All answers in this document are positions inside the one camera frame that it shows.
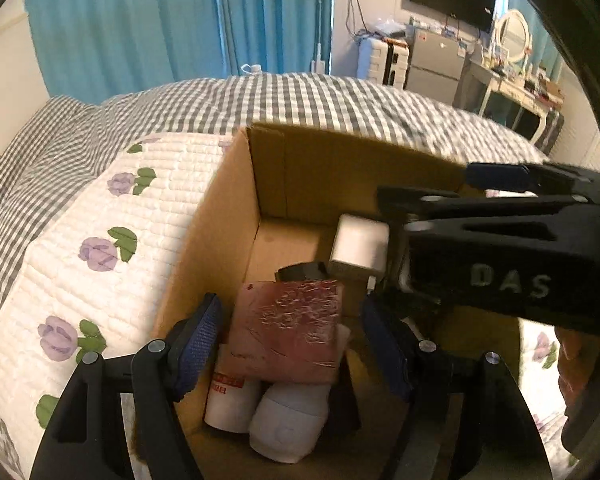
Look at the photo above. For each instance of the clear plastic box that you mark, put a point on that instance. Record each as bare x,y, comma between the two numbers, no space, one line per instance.
390,31

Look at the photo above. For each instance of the white pill bottle red cap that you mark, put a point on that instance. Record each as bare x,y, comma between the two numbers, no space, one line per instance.
227,405

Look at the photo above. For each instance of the grey checked duvet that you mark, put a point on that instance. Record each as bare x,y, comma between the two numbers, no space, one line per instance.
280,100

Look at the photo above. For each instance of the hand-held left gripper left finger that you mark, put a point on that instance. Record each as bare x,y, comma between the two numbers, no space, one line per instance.
197,350

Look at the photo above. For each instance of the wide teal curtain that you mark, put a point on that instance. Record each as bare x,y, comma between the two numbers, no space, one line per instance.
120,20

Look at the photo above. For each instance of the white dressing table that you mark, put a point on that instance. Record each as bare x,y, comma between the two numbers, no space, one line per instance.
525,95

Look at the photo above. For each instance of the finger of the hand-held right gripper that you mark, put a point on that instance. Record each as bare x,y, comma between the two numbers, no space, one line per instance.
495,177
430,207

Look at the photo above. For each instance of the white ribbed suitcase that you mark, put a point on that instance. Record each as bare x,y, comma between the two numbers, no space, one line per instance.
380,62

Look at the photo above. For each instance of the brown cardboard box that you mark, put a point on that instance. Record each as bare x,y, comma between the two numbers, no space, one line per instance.
300,180

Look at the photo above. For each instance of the narrow teal curtain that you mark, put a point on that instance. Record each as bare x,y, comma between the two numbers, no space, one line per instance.
547,47

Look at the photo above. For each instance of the white cylindrical container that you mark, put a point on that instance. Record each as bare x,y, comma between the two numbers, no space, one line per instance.
285,420

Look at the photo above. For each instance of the silver fridge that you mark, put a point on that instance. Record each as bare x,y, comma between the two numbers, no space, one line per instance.
435,67

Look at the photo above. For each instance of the person's right hand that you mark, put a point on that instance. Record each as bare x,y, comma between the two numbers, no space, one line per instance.
577,365

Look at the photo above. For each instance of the oval white mirror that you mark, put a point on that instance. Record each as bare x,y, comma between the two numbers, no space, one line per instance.
512,35

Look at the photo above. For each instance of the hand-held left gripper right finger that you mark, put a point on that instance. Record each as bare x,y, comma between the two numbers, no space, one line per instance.
387,355

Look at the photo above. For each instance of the white cube charger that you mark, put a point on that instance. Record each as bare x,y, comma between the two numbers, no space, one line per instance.
355,245

